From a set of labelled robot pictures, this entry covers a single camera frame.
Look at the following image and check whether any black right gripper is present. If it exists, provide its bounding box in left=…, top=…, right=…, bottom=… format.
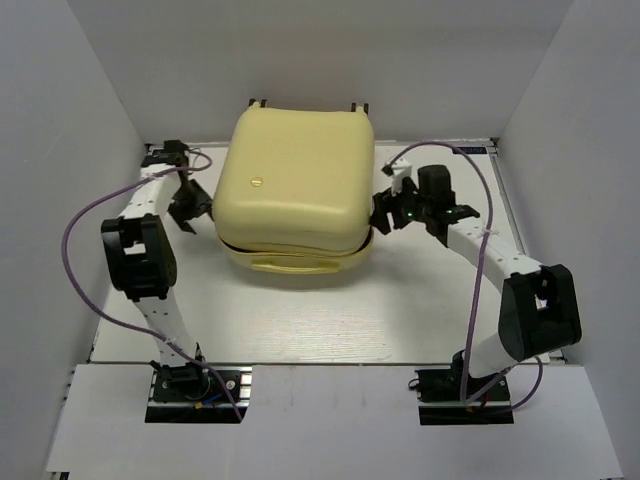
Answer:
left=365, top=175, right=429, bottom=236

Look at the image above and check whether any yellow hard-shell suitcase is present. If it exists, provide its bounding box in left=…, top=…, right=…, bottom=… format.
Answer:
left=213, top=101, right=375, bottom=275

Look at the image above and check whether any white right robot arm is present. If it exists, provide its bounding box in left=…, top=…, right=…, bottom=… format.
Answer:
left=370, top=162, right=582, bottom=399

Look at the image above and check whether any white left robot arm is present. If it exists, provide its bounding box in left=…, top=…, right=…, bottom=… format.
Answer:
left=101, top=140, right=213, bottom=399

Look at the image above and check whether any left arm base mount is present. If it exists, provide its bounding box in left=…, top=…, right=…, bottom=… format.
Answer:
left=144, top=361, right=251, bottom=424

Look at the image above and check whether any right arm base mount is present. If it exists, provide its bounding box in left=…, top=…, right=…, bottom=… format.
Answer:
left=407, top=368, right=514, bottom=426

